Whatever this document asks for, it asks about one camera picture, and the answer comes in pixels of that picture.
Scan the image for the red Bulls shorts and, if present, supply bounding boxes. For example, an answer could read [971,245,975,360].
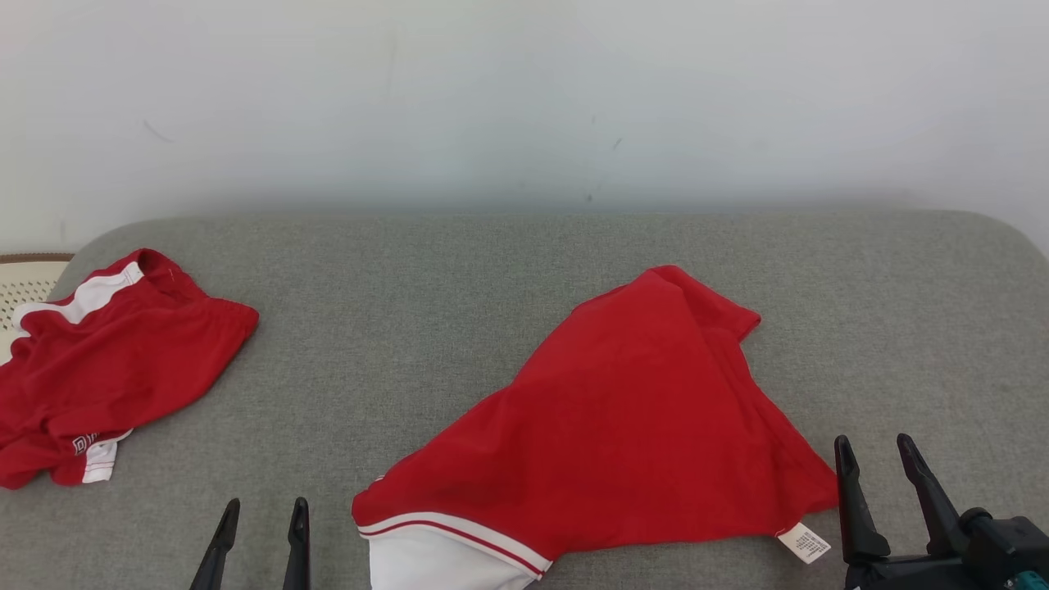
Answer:
[0,248,261,491]

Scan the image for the red basketball jersey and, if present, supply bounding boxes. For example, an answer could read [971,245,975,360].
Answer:
[351,264,842,590]

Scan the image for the cream perforated laundry basket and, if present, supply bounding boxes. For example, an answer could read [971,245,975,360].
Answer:
[0,252,76,365]

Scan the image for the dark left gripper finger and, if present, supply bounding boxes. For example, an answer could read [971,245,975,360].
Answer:
[283,497,311,590]
[188,497,242,590]

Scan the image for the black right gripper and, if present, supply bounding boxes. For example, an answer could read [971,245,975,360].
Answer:
[833,433,984,590]

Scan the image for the grey fabric sofa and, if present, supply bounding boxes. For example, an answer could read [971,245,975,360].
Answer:
[0,209,1049,590]

